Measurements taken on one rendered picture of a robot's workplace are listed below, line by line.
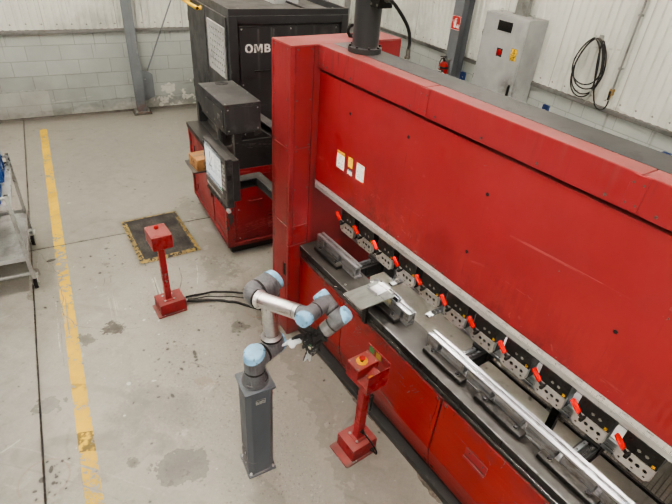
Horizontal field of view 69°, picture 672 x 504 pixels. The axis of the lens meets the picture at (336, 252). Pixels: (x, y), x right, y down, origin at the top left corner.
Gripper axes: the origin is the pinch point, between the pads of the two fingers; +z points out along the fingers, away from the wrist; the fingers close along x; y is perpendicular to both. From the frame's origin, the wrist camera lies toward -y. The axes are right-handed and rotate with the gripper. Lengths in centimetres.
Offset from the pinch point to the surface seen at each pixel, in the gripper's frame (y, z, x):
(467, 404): 14, -43, 87
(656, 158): 33, -166, 9
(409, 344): -32, -32, 72
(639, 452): 77, -95, 86
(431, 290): -32, -64, 49
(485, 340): 6, -72, 65
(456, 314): -13, -68, 57
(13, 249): -239, 210, -101
